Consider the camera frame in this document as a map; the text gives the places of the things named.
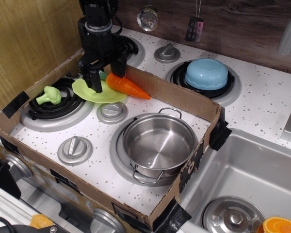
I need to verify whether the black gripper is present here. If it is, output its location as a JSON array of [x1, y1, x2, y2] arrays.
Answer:
[[78, 17, 127, 93]]

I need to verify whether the orange toy carrot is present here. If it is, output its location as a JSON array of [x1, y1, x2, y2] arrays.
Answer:
[[99, 70, 151, 100]]

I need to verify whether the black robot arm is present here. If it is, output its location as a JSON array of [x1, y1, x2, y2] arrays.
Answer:
[[77, 0, 127, 93]]

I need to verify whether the light green plastic plate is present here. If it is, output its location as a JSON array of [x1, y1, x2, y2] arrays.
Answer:
[[72, 79, 127, 104]]

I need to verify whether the brown cardboard fence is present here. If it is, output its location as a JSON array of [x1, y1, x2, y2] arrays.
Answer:
[[0, 51, 222, 231]]

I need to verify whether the back left black burner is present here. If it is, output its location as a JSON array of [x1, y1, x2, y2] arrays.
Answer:
[[124, 36, 139, 60]]

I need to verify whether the black burner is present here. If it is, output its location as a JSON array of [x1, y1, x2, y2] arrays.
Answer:
[[28, 78, 85, 120], [170, 58, 235, 99], [124, 36, 139, 60]]

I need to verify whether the silver knob middle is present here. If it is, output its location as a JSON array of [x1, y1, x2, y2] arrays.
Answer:
[[97, 102, 128, 124]]

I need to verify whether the front left black burner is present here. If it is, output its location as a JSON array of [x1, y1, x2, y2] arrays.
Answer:
[[28, 78, 85, 120]]

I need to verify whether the green toy broccoli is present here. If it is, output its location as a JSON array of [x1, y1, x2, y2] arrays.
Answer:
[[36, 86, 62, 105]]

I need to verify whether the silver knob upper centre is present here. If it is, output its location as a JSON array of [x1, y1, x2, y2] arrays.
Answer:
[[154, 43, 180, 63]]

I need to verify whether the hanging silver slotted ladle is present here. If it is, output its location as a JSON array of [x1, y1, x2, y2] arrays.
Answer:
[[137, 0, 160, 32]]

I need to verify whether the back right black burner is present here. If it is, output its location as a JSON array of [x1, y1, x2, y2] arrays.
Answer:
[[170, 58, 235, 99]]

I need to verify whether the stainless steel pot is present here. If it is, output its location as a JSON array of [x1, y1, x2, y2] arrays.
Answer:
[[122, 108, 197, 185]]

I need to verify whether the hanging silver spatula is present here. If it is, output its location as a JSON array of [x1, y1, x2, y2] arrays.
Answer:
[[185, 0, 204, 42]]

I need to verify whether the light blue plastic bowl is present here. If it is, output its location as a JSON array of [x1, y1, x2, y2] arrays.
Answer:
[[185, 58, 228, 91]]

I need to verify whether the silver oven dial left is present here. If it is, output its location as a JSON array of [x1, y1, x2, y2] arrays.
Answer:
[[5, 154, 33, 182]]

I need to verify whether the silver oven dial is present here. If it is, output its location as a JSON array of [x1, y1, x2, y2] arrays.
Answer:
[[5, 154, 33, 182], [90, 208, 126, 233]]

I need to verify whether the silver oven dial right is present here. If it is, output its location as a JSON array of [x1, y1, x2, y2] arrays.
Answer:
[[90, 208, 126, 233]]

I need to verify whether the orange toy piece bottom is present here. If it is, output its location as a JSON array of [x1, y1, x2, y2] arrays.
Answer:
[[29, 214, 54, 229]]

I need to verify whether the silver sink basin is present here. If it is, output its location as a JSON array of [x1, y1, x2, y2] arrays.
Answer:
[[180, 129, 291, 233]]

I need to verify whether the silver faucet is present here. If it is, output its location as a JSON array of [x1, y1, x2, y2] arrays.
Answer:
[[277, 19, 291, 56]]

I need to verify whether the silver pot lid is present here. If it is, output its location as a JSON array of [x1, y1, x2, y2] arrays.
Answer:
[[201, 196, 265, 233]]

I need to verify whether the orange slice toy can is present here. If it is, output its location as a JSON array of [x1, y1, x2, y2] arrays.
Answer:
[[256, 217, 291, 233]]

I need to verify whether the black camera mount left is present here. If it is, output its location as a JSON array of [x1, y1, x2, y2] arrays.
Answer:
[[0, 159, 21, 200]]

